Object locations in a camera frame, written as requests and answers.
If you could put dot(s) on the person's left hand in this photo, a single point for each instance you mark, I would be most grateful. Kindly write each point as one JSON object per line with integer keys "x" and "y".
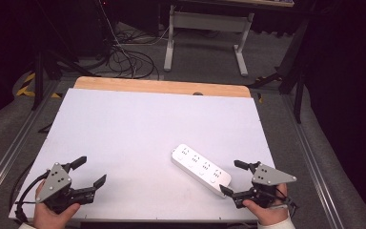
{"x": 48, "y": 217}

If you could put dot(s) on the white power strip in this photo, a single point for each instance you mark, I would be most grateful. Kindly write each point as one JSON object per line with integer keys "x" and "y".
{"x": 200, "y": 170}

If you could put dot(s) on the black metal stand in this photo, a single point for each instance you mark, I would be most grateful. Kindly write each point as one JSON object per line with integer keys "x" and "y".
{"x": 294, "y": 76}

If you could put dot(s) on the yellow and black floor tape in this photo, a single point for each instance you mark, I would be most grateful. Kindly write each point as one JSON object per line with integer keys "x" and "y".
{"x": 25, "y": 89}

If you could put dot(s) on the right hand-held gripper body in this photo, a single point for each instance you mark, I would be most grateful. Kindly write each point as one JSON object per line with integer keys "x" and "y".
{"x": 270, "y": 176}

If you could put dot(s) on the aluminium floor rail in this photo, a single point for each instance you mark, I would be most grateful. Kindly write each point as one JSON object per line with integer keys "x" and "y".
{"x": 11, "y": 149}
{"x": 313, "y": 159}

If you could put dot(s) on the black tripod stand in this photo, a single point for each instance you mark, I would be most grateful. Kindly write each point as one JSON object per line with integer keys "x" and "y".
{"x": 41, "y": 74}

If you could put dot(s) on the white board table cover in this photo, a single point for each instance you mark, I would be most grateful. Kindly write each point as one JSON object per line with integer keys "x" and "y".
{"x": 124, "y": 133}

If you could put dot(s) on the white metal table frame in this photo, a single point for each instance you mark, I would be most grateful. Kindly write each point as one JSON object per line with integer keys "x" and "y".
{"x": 207, "y": 21}

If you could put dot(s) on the person's right hand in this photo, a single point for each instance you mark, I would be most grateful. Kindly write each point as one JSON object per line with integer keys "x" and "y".
{"x": 268, "y": 215}

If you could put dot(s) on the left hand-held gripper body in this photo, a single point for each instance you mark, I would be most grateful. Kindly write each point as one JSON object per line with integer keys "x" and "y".
{"x": 54, "y": 183}

